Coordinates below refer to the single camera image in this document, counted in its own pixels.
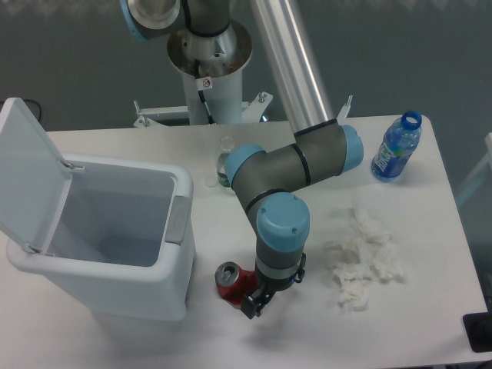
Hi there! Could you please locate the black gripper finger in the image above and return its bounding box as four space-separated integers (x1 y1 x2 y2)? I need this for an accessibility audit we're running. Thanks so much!
241 284 275 320
291 253 307 284

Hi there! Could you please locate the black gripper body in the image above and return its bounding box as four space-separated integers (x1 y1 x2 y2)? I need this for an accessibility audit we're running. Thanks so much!
255 268 296 297

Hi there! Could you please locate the crushed red soda can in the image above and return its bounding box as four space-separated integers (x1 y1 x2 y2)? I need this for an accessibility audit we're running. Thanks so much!
214 261 258 309

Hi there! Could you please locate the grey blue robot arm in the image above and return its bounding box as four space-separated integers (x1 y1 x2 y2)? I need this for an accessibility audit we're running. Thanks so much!
121 1 364 318

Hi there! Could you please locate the crumpled white tissue paper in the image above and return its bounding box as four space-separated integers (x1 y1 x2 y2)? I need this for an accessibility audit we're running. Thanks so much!
324 206 405 313

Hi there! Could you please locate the white bottle cap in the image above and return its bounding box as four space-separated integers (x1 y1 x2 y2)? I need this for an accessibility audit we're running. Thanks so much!
204 176 218 188

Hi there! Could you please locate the clear small water bottle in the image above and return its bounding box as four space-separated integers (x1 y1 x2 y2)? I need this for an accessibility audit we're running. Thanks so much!
216 135 235 188

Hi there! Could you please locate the white plastic trash bin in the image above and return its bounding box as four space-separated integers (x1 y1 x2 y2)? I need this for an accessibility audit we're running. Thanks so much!
1 98 195 321

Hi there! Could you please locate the blue plastic drink bottle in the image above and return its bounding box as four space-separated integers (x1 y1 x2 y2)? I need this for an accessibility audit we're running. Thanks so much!
371 110 422 183

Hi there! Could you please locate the black device at edge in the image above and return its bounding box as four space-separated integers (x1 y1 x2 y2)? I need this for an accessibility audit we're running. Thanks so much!
463 312 491 353

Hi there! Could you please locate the white furniture at right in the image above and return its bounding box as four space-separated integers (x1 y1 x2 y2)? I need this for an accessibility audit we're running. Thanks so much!
454 132 491 208

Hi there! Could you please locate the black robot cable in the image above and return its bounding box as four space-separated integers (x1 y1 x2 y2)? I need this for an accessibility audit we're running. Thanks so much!
194 59 216 125

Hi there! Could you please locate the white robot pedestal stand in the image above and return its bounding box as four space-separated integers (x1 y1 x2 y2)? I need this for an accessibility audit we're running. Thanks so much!
133 18 354 128

